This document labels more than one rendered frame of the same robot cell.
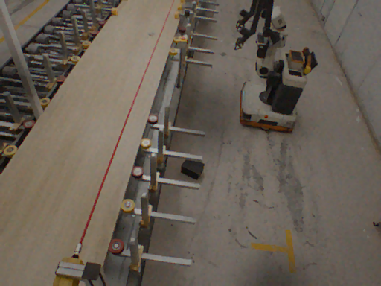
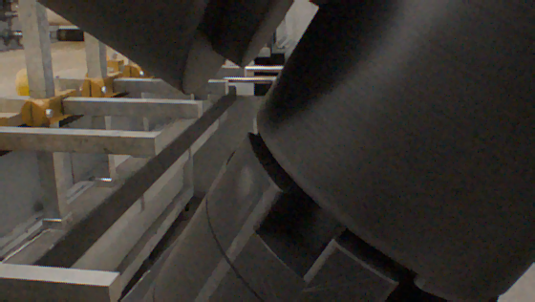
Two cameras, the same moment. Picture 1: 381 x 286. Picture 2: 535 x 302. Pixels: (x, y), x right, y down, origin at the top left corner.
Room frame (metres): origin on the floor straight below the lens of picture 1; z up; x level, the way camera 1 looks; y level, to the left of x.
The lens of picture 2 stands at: (2.56, -0.30, 1.17)
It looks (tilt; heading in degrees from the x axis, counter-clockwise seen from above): 17 degrees down; 10
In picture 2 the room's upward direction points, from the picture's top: straight up
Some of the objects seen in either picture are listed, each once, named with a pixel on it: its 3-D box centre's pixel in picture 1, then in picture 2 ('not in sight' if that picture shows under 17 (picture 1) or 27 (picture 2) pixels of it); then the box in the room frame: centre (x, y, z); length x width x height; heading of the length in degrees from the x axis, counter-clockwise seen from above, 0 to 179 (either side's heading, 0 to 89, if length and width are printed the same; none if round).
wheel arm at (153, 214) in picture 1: (160, 216); not in sight; (0.81, 0.13, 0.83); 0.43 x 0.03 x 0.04; 92
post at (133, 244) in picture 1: (135, 258); not in sight; (0.52, 0.21, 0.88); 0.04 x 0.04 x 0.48; 2
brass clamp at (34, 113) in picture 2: not in sight; (50, 107); (3.54, 0.30, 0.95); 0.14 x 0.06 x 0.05; 2
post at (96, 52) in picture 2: not in sight; (100, 114); (3.77, 0.31, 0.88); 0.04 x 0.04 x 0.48; 2
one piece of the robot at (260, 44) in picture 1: (263, 43); not in sight; (2.87, -0.53, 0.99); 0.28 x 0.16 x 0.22; 0
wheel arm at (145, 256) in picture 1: (152, 258); not in sight; (0.56, 0.13, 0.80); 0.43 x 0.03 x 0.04; 92
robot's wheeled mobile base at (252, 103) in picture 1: (267, 105); not in sight; (2.87, -0.82, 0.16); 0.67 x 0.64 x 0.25; 90
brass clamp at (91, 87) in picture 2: not in sight; (102, 85); (3.79, 0.31, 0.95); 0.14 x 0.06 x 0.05; 2
